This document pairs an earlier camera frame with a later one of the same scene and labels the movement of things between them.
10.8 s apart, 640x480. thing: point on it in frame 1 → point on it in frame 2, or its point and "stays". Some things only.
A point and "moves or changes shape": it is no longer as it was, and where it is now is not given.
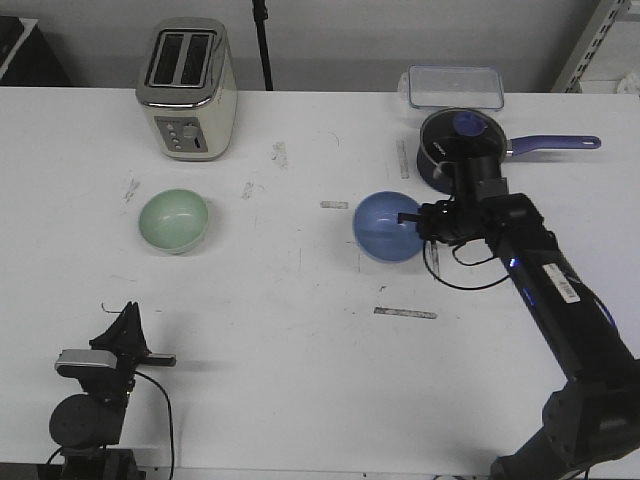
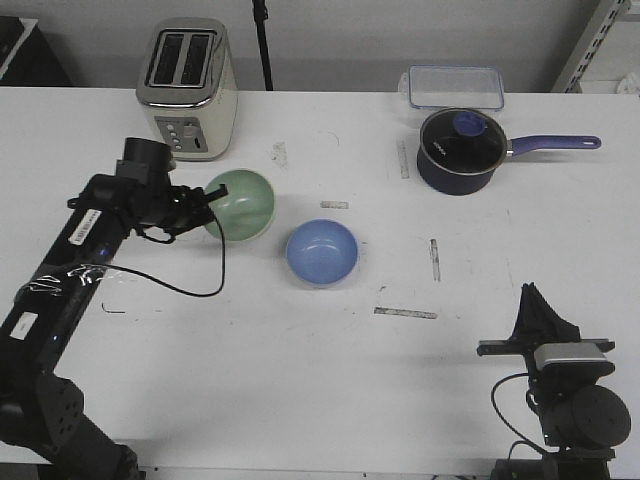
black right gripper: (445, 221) → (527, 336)
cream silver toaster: (187, 82) stays
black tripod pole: (261, 15) stays
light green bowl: (174, 220) moves or changes shape
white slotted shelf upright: (604, 17) stays
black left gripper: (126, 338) → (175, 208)
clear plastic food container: (452, 87) stays
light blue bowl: (377, 230) → (322, 251)
